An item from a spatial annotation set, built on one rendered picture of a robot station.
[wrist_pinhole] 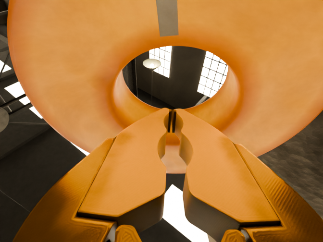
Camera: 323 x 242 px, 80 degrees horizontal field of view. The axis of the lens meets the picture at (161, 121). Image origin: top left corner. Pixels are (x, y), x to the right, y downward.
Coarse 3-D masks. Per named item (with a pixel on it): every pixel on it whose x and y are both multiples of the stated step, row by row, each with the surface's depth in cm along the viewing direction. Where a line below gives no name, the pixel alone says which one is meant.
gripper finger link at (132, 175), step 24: (144, 120) 11; (168, 120) 12; (120, 144) 9; (144, 144) 9; (120, 168) 8; (144, 168) 8; (96, 192) 7; (120, 192) 7; (144, 192) 7; (96, 216) 6; (120, 216) 6; (144, 216) 7
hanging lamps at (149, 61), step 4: (144, 60) 653; (148, 60) 661; (152, 60) 664; (156, 60) 662; (144, 64) 644; (148, 64) 660; (152, 64) 646; (156, 64) 660; (160, 64) 646; (148, 68) 634; (152, 68) 623; (156, 68) 637; (8, 196) 433
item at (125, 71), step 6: (0, 30) 905; (0, 36) 900; (6, 36) 866; (6, 42) 898; (132, 60) 472; (126, 66) 452; (132, 66) 485; (126, 72) 463; (132, 72) 498; (126, 78) 477; (132, 78) 512; (126, 84) 492; (132, 84) 524; (132, 90) 538
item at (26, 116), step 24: (0, 48) 992; (0, 72) 1042; (144, 96) 1034; (24, 120) 883; (0, 144) 791; (24, 144) 791; (48, 144) 801; (72, 144) 807; (0, 168) 721; (24, 168) 725; (48, 168) 729; (0, 192) 662; (24, 192) 665; (0, 216) 612; (24, 216) 615; (0, 240) 569; (144, 240) 585; (168, 240) 588
